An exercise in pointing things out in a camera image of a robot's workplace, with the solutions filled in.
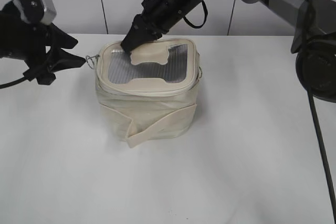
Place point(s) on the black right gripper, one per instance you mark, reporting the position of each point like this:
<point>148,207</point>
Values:
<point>158,17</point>

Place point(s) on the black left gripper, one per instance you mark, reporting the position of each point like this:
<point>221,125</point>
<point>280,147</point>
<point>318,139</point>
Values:
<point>36,43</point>

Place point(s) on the cream fabric zipper bag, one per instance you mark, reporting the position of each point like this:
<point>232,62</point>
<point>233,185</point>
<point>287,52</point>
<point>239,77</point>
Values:
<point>151,93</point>

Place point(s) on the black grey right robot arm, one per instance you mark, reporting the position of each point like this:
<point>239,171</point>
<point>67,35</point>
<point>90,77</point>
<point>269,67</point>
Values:
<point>313,41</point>

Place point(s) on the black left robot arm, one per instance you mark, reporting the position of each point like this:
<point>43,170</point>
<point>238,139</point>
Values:
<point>9,16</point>

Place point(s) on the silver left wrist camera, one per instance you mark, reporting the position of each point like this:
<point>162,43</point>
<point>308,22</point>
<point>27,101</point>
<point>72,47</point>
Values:
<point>39,11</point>

